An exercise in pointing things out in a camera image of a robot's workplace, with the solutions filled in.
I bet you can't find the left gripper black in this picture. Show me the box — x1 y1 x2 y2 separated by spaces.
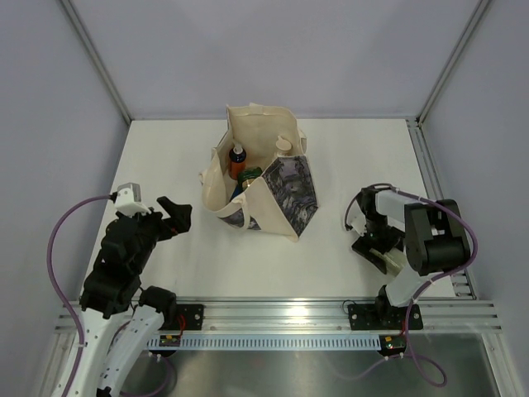
117 196 191 274

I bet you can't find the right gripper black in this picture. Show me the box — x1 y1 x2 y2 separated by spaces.
352 215 405 273

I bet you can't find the green bottle beige cap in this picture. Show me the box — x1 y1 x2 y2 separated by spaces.
369 248 407 276

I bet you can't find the orange blue spray bottle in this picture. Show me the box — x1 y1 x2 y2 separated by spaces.
228 142 246 180

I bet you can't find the beige pump bottle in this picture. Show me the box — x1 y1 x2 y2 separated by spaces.
275 136 292 157

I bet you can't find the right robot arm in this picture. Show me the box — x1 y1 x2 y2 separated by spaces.
344 184 476 328

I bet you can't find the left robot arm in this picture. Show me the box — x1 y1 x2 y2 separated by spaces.
46 190 193 396

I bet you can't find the beige canvas tote bag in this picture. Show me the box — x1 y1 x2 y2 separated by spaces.
199 103 318 241

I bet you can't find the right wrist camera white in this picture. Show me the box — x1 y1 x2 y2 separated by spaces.
343 201 365 235

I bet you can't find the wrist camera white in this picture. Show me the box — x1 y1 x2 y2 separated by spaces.
114 182 151 218
343 201 365 235

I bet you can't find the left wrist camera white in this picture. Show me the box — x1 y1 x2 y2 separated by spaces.
114 182 151 218

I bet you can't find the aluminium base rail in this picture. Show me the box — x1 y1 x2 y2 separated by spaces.
177 297 502 334

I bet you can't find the white slotted cable duct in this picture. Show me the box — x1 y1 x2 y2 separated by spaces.
146 334 381 352

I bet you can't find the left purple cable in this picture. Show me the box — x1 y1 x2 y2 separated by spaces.
47 194 177 397

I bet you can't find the left aluminium frame post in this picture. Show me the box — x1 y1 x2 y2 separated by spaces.
57 0 133 126

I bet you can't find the aluminium frame post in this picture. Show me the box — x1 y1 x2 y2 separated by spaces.
57 0 133 126
416 0 494 127

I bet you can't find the right aluminium frame post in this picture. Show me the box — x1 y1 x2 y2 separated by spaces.
416 0 494 127

